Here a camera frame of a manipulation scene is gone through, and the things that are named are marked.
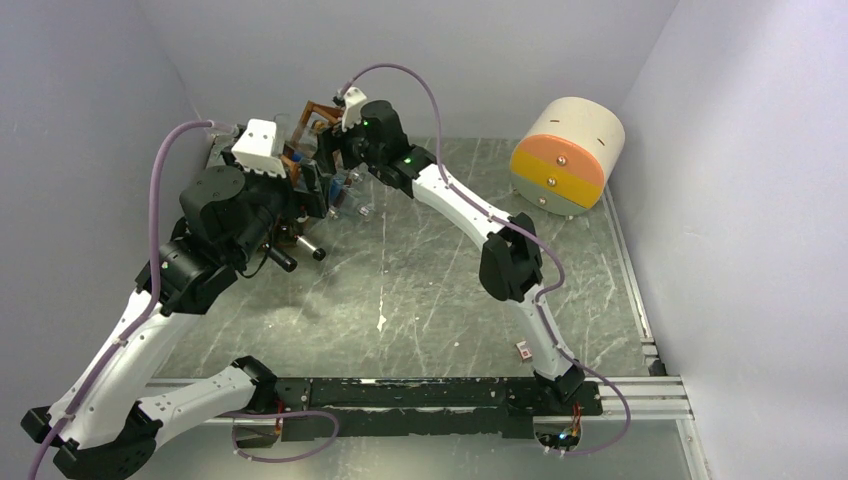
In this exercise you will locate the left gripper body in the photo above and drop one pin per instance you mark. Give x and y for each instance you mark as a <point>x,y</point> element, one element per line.
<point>273,197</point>

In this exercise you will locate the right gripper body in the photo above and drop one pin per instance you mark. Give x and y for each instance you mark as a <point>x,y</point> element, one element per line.
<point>352,145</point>

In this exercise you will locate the brown wooden wine rack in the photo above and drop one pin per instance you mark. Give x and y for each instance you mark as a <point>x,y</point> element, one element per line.
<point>302,142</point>

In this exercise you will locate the dark bottle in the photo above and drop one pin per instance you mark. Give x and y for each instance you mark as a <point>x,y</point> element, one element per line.
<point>220,153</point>

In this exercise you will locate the green glass wine bottle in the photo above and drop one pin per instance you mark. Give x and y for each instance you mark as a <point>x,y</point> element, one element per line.
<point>316,252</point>

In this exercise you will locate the clear glass bottle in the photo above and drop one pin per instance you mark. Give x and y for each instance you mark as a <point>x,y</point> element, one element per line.
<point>297,134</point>

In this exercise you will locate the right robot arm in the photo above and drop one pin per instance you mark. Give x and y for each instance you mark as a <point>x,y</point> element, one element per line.
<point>510,266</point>

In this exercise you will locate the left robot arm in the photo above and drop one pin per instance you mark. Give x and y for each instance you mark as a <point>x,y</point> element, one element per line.
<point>104,427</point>

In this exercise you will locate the blue plastic water bottle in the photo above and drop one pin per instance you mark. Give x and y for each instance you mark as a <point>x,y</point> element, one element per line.
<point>339,195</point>

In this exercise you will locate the cream orange cylindrical box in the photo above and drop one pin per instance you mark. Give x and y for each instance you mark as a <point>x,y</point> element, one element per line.
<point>563,163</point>

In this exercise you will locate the small red white box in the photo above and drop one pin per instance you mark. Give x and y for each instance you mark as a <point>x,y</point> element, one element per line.
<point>524,351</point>

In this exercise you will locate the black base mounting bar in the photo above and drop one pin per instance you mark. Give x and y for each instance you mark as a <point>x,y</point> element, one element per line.
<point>358,407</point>

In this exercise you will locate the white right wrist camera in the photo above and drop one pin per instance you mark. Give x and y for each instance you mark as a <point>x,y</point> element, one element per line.
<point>350,100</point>

